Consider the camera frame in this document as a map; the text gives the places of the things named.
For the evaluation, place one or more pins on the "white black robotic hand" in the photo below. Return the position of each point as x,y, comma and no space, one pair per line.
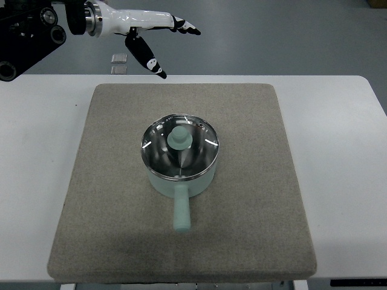
103,20

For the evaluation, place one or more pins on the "glass lid with green knob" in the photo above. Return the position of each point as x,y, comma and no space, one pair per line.
180,147

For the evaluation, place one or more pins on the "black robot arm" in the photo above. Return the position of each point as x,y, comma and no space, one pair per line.
30,32

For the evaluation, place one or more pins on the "upper metal floor plate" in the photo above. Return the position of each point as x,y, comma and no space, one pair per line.
119,58

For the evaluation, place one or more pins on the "metal floor plate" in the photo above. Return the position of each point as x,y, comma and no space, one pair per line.
118,70
119,58

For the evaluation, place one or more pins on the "lower metal floor plate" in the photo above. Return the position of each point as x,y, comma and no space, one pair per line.
118,70

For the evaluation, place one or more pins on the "mint green saucepan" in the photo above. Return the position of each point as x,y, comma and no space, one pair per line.
181,192

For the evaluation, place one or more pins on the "grey felt mat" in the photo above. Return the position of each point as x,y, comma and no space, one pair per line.
249,225

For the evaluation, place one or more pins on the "brown cardboard box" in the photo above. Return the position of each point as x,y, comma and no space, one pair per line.
377,3

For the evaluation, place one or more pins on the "black table control panel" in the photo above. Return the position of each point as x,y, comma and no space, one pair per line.
358,283

